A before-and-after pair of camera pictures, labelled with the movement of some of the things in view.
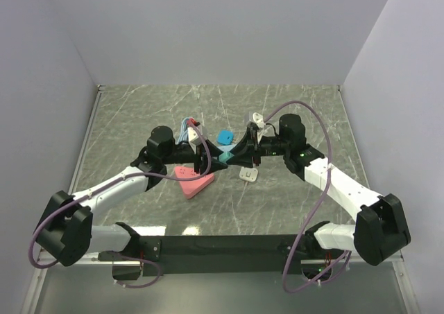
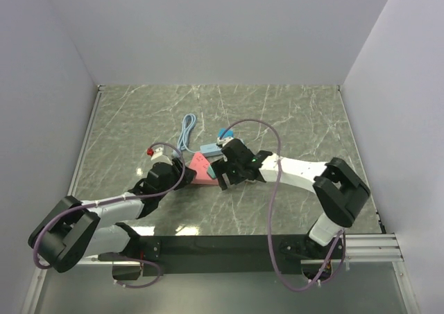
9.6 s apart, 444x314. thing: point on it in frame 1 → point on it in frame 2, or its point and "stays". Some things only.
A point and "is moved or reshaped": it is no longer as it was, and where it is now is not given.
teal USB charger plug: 225,156 is moved or reshaped
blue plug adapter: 225,136 stays
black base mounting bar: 226,255 stays
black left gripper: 201,151 → 187,177
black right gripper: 253,147 → 222,166
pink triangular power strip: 191,186 is moved or reshaped
